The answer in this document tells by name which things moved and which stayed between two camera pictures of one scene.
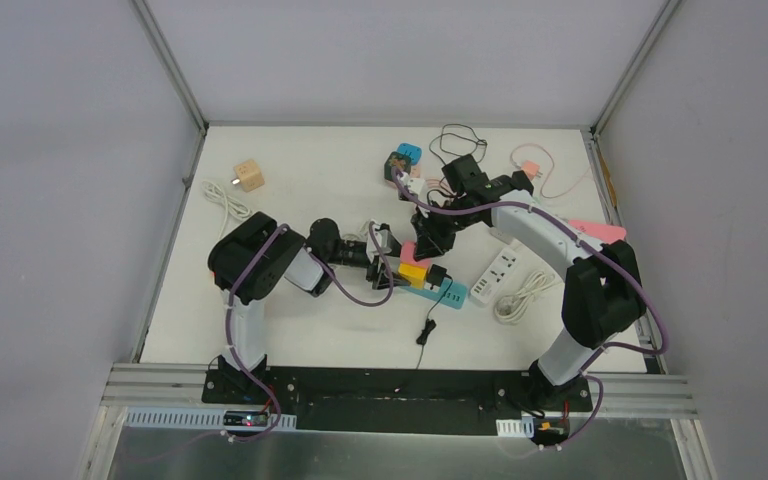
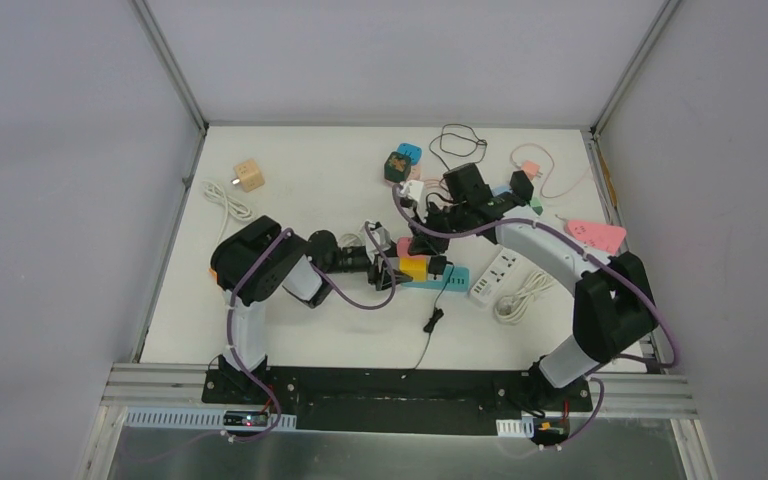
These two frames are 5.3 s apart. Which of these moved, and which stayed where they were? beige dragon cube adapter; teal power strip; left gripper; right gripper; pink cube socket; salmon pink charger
Moved: teal power strip; pink cube socket
Stayed: left gripper; beige dragon cube adapter; right gripper; salmon pink charger
